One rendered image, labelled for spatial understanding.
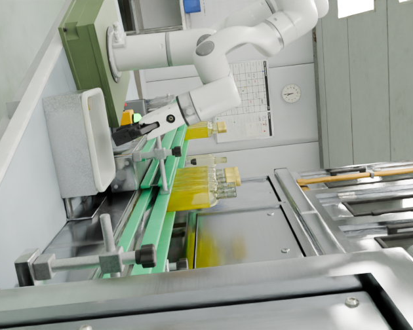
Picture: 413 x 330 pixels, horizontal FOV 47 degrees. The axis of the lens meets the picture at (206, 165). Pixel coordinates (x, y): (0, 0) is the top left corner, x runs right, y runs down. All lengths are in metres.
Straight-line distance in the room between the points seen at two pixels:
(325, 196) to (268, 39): 0.78
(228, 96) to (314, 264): 0.73
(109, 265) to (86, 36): 0.75
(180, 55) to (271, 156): 6.15
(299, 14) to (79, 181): 0.64
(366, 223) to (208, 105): 0.65
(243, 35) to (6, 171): 0.59
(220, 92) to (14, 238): 0.52
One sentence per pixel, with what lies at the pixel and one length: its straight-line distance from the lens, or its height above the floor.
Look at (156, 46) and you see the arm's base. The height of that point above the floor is 0.97.
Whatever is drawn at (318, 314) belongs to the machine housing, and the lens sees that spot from 0.33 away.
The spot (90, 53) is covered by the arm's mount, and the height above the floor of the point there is 0.81.
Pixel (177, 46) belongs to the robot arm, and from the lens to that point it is 1.31.
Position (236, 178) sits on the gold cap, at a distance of 1.42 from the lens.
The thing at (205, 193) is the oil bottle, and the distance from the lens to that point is 1.29.
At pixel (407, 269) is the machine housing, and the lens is 0.37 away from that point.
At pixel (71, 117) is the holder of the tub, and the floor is 0.80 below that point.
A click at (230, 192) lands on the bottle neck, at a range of 1.31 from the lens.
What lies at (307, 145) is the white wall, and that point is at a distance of 7.47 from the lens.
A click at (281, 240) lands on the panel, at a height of 1.25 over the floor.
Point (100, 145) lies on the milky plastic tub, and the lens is 1.20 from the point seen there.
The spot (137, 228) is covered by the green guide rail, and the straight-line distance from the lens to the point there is 1.03.
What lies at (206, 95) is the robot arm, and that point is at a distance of 1.06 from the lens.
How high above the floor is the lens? 1.10
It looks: 1 degrees down
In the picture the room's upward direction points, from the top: 84 degrees clockwise
